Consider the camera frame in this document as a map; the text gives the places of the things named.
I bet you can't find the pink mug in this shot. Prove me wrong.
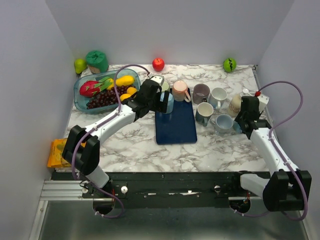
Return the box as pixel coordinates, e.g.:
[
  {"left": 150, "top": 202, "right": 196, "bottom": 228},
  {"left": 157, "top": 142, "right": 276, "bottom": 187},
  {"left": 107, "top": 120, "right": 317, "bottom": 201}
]
[{"left": 172, "top": 80, "right": 191, "bottom": 103}]

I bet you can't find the yellow green fruit in basket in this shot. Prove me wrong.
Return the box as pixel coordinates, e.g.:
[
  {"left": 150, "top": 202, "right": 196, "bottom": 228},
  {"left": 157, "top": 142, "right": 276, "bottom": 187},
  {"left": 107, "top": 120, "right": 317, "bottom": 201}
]
[{"left": 106, "top": 78, "right": 115, "bottom": 90}]

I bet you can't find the orange snack bag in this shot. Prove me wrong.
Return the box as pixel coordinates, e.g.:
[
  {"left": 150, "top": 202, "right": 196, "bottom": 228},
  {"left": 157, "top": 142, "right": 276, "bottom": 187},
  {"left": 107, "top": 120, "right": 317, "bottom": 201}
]
[{"left": 47, "top": 138, "right": 71, "bottom": 168}]

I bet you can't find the cream soap pump bottle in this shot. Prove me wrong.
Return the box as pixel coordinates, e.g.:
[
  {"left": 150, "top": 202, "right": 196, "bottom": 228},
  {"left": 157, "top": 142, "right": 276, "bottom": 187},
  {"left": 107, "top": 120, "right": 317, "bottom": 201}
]
[{"left": 227, "top": 88, "right": 250, "bottom": 117}]

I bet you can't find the yellow lemon front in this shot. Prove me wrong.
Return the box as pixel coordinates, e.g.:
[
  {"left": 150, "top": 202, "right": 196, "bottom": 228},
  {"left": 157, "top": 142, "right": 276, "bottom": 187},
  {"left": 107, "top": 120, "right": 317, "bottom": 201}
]
[{"left": 120, "top": 93, "right": 131, "bottom": 102}]

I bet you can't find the green lime ball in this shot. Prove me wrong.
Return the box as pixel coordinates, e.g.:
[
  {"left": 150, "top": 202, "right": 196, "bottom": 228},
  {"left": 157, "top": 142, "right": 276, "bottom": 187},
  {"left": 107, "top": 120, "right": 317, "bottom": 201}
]
[{"left": 223, "top": 57, "right": 237, "bottom": 73}]

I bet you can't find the yellow lemon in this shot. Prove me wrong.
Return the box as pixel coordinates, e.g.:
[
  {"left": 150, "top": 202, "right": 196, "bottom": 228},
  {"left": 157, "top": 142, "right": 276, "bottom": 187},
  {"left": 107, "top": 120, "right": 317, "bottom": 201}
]
[
  {"left": 120, "top": 93, "right": 131, "bottom": 102},
  {"left": 126, "top": 86, "right": 138, "bottom": 96}
]

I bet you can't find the dark red grapes bunch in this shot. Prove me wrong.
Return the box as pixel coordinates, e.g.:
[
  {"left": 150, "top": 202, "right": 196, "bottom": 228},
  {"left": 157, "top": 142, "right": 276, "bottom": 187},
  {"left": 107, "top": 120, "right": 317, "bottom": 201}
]
[{"left": 86, "top": 85, "right": 135, "bottom": 109}]

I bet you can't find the white light blue mug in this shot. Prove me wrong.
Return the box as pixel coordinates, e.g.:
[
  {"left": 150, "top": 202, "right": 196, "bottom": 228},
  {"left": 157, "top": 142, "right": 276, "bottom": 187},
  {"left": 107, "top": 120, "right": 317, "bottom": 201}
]
[{"left": 208, "top": 87, "right": 228, "bottom": 110}]

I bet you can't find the dark blue tray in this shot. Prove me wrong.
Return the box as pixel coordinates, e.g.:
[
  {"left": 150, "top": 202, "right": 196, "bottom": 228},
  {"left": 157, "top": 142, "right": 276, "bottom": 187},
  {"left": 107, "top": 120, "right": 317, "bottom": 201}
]
[{"left": 155, "top": 100, "right": 198, "bottom": 145}]

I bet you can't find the pink dragon fruit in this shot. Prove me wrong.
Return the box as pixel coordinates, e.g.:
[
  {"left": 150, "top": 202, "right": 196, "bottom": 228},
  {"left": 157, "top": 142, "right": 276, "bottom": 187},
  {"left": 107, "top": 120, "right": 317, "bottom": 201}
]
[{"left": 79, "top": 77, "right": 110, "bottom": 98}]

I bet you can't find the light blue faceted mug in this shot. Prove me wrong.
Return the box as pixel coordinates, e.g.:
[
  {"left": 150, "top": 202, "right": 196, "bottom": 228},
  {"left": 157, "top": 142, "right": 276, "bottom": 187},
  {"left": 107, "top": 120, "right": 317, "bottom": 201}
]
[{"left": 160, "top": 91, "right": 174, "bottom": 114}]

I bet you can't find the grey blue faceted mug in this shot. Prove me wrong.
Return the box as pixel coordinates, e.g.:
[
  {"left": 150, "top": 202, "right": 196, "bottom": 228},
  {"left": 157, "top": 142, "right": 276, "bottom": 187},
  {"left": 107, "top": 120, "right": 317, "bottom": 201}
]
[{"left": 195, "top": 102, "right": 214, "bottom": 127}]

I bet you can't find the pale grey footed mug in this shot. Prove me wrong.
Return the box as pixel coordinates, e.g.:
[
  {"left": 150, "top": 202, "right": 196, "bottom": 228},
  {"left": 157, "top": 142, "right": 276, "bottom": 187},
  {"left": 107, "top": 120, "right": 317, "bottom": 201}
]
[{"left": 209, "top": 114, "right": 234, "bottom": 135}]

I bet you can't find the teal plastic fruit basket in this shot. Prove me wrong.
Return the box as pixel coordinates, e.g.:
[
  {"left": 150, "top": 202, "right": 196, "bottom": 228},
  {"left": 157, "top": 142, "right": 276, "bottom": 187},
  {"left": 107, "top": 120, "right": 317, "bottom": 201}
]
[{"left": 73, "top": 69, "right": 141, "bottom": 114}]

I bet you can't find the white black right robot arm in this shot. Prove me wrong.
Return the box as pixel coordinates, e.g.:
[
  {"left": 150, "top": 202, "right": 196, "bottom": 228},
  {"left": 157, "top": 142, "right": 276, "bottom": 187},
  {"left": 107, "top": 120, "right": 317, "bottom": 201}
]
[{"left": 230, "top": 96, "right": 312, "bottom": 212}]

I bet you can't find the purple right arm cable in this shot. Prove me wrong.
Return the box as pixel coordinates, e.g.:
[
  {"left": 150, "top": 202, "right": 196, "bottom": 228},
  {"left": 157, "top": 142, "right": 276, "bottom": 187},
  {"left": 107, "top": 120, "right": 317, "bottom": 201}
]
[{"left": 254, "top": 80, "right": 310, "bottom": 222}]

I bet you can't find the purple mug black handle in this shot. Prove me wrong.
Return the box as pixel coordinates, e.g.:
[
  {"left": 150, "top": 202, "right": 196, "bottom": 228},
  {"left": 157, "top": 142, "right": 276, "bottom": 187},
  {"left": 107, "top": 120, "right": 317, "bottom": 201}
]
[{"left": 192, "top": 83, "right": 210, "bottom": 104}]

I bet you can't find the green wrapped roll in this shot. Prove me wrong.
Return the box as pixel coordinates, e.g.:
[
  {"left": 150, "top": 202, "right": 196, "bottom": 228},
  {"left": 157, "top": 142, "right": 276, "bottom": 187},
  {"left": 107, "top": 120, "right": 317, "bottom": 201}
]
[{"left": 85, "top": 50, "right": 109, "bottom": 74}]

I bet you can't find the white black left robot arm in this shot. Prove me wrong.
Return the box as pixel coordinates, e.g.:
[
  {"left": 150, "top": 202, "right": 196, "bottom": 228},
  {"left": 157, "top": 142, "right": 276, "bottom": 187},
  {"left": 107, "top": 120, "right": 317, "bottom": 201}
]
[{"left": 62, "top": 75, "right": 165, "bottom": 198}]

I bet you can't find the red apple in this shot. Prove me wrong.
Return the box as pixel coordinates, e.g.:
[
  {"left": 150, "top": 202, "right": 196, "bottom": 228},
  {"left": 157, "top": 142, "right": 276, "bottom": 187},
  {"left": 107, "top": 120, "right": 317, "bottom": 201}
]
[{"left": 152, "top": 57, "right": 165, "bottom": 72}]

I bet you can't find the yellow mango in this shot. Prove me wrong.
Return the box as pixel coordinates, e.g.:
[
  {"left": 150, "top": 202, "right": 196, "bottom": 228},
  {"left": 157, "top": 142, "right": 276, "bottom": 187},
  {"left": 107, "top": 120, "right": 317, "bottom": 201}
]
[{"left": 115, "top": 75, "right": 135, "bottom": 87}]

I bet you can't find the green pear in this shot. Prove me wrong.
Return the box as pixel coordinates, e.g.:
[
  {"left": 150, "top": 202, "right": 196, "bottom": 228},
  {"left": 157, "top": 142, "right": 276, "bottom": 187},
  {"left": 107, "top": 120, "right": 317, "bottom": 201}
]
[{"left": 74, "top": 58, "right": 87, "bottom": 74}]

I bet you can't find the yellow lemon back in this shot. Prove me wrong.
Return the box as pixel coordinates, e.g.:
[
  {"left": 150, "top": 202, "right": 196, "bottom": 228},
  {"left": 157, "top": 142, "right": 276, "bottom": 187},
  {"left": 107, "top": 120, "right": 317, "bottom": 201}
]
[{"left": 126, "top": 86, "right": 138, "bottom": 96}]

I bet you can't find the green mug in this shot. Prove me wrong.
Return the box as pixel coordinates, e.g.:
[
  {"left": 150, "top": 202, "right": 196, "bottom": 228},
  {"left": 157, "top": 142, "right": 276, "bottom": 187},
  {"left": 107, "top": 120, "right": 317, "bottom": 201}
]
[{"left": 161, "top": 81, "right": 170, "bottom": 92}]

